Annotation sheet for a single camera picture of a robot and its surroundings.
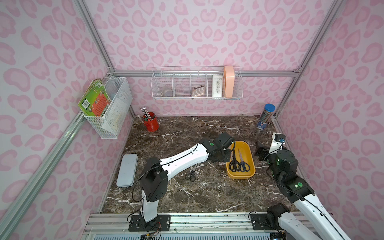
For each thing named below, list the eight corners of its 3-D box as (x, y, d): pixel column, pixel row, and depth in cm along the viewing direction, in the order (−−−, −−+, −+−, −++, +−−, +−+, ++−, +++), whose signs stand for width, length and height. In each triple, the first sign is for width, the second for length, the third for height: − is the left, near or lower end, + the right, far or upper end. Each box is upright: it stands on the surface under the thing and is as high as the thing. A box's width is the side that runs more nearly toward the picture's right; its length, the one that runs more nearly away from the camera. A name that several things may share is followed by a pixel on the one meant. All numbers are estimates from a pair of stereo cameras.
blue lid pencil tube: (257, 130, 113) (266, 110, 98) (255, 123, 118) (264, 103, 102) (266, 130, 113) (277, 110, 98) (264, 123, 118) (273, 103, 102)
